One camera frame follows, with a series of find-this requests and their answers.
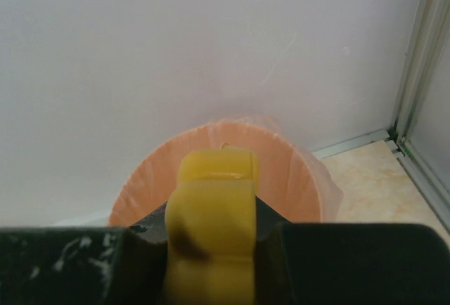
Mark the yellow plastic litter scoop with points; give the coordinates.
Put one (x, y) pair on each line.
(211, 223)

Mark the orange trash bin with bag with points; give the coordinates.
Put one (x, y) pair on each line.
(291, 180)

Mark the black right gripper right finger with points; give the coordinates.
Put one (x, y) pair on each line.
(348, 263)

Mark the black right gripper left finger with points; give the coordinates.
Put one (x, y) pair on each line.
(85, 265)

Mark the aluminium frame post right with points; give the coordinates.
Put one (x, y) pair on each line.
(426, 45)

